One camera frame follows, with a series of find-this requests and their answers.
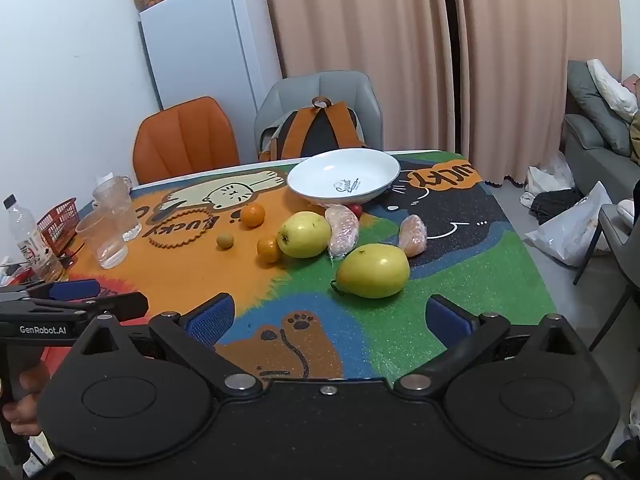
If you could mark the white plastic bag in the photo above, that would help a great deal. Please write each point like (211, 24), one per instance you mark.
(575, 230)
(547, 177)

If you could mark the pink curtain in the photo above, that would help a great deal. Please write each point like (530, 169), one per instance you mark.
(530, 60)
(350, 35)

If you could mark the white tissue pack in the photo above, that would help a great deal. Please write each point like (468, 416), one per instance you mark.
(104, 178)

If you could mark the white pillow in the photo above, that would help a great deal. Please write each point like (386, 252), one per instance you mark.
(610, 87)

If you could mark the plastic-wrapped pomelo segment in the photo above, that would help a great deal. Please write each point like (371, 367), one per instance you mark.
(413, 236)
(342, 232)

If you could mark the orange chair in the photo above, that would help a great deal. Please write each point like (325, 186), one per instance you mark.
(185, 142)

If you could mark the brown jacket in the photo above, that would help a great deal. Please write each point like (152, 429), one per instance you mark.
(635, 140)

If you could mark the spotted yellow pear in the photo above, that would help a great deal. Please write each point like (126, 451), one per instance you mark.
(304, 235)

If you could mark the small green fruit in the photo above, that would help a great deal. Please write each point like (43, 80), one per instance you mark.
(225, 240)

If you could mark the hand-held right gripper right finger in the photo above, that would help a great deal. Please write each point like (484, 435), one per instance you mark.
(447, 321)

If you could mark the red plastic basket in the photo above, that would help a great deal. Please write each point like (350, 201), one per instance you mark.
(57, 225)

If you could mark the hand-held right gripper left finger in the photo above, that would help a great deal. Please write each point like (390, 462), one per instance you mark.
(210, 319)

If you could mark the clear plastic bottle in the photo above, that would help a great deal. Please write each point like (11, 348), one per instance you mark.
(27, 240)

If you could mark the grey sofa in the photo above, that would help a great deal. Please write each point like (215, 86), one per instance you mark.
(590, 150)

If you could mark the cartoon printed table mat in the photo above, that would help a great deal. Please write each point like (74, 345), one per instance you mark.
(300, 290)

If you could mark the large yellow pear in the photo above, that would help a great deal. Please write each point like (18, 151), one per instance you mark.
(372, 271)

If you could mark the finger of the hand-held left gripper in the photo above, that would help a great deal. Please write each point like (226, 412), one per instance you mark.
(75, 290)
(125, 304)

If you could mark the grey side chair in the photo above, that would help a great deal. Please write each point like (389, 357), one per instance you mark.
(612, 240)

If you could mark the clear plastic cup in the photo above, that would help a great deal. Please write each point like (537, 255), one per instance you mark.
(102, 240)

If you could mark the small red fruit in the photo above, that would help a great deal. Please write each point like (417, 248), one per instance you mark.
(356, 209)

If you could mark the orange tangerine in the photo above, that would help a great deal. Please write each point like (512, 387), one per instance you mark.
(253, 215)
(268, 251)

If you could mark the white bowl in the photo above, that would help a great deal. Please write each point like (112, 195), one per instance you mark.
(345, 175)

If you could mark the orange and black backpack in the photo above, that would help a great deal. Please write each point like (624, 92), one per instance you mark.
(315, 132)

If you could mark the white refrigerator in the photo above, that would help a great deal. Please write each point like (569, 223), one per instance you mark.
(210, 40)

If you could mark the person's left hand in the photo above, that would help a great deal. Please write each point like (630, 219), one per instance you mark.
(27, 417)

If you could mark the black cloth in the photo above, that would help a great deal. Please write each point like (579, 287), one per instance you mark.
(555, 205)

